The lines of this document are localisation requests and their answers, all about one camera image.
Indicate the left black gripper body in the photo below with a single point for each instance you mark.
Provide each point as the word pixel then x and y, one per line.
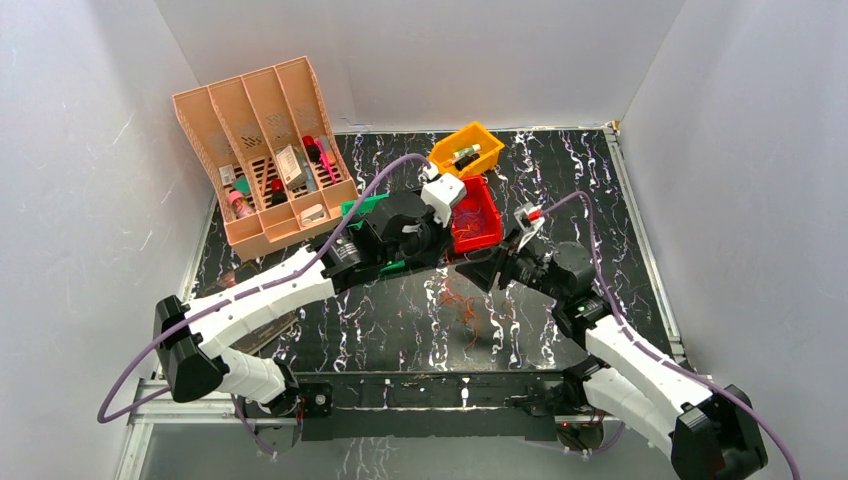
pixel 439 234

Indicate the yellow plastic bin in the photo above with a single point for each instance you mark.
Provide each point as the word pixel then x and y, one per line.
pixel 473 133

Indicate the red plastic bin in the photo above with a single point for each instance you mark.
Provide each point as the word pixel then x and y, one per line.
pixel 476 220

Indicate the pink pen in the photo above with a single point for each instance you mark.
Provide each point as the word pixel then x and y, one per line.
pixel 325 160

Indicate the pink plastic file organizer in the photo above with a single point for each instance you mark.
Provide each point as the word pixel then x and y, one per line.
pixel 236 125

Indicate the white box in organizer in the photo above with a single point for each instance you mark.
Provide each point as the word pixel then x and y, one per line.
pixel 293 170

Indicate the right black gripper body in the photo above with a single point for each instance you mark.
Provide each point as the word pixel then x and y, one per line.
pixel 531 270

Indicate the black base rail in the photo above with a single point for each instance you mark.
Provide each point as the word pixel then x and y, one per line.
pixel 533 405

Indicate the white stapler in organizer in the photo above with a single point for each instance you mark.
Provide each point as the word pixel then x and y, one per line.
pixel 313 214

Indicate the glue stick in yellow bin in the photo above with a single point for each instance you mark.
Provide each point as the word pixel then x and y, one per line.
pixel 474 148

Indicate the black marker in yellow bin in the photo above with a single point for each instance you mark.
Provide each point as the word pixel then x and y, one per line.
pixel 465 161

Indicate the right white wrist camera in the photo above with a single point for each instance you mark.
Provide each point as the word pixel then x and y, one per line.
pixel 530 219

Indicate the red capped dark bottle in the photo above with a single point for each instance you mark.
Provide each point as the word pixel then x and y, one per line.
pixel 278 192

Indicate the pink bottle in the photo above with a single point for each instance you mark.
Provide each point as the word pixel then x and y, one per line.
pixel 240 205

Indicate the green plastic bin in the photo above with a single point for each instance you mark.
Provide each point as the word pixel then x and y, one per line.
pixel 357 220

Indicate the dark book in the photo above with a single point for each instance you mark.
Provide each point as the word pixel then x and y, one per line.
pixel 254 342

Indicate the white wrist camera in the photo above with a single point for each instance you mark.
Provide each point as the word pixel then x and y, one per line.
pixel 442 192
pixel 530 219

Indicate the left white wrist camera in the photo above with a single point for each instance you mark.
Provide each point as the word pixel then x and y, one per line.
pixel 442 192

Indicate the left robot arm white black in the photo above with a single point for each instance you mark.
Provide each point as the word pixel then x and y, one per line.
pixel 199 358

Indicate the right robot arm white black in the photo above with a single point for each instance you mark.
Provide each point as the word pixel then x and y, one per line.
pixel 704 434

